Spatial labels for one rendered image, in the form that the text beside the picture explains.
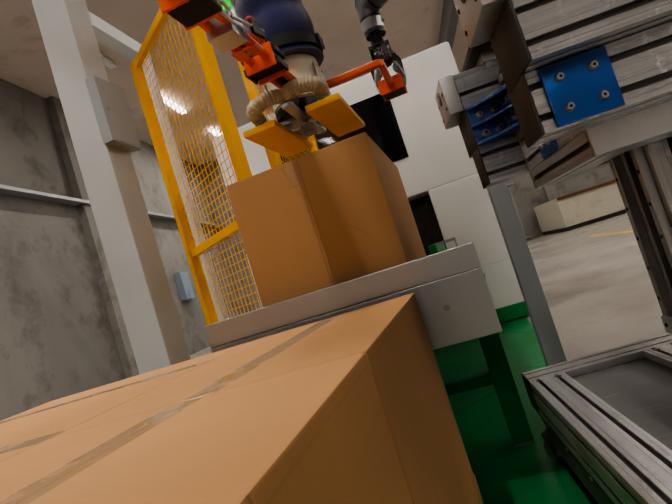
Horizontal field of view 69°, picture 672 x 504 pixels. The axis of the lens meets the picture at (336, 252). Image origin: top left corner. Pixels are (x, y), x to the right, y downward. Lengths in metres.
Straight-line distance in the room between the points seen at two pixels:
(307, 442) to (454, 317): 0.88
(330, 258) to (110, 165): 1.34
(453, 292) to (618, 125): 0.49
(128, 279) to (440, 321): 1.48
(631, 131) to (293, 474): 0.74
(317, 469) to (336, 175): 1.00
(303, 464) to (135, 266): 2.00
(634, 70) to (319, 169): 0.73
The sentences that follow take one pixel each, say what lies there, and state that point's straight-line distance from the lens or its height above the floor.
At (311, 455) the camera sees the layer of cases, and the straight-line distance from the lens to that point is 0.31.
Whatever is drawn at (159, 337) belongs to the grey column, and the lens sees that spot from 2.22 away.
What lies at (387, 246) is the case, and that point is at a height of 0.66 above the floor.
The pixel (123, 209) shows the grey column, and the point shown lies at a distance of 2.29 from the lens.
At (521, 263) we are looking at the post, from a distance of 1.72.
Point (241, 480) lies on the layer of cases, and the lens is 0.25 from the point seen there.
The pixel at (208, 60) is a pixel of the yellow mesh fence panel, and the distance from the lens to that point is 2.30.
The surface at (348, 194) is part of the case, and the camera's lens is 1.23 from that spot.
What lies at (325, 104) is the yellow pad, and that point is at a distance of 1.36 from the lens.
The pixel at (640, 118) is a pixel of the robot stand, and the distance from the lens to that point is 0.89.
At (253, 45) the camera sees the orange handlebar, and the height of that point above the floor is 1.18.
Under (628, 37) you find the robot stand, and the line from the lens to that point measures 0.82.
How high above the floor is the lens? 0.62
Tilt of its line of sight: 3 degrees up
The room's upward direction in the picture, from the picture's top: 18 degrees counter-clockwise
